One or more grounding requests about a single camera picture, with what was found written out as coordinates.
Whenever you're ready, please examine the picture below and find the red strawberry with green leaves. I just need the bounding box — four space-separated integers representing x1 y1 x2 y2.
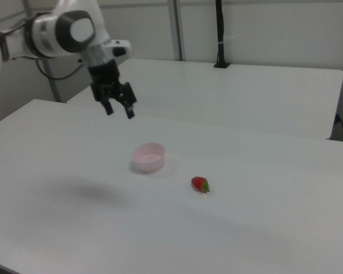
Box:
190 176 211 194

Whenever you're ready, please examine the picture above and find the black cable on robot arm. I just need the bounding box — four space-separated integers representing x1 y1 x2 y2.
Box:
35 58 84 81

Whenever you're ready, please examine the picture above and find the white side table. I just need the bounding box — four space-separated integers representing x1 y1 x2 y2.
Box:
66 58 343 141

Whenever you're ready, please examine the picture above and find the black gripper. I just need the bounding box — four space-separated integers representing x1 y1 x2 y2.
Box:
87 58 138 120

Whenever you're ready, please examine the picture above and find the pink plastic bowl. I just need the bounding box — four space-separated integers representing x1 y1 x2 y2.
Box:
131 142 166 174

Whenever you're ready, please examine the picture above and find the grey aluminium frame post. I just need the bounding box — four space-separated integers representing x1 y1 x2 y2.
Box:
21 0 62 103

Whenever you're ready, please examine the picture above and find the grey aluminium wall post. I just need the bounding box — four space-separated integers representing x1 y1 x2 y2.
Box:
167 0 187 62

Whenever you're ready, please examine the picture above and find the black camera pole with base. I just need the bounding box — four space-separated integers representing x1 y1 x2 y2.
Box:
213 0 232 69

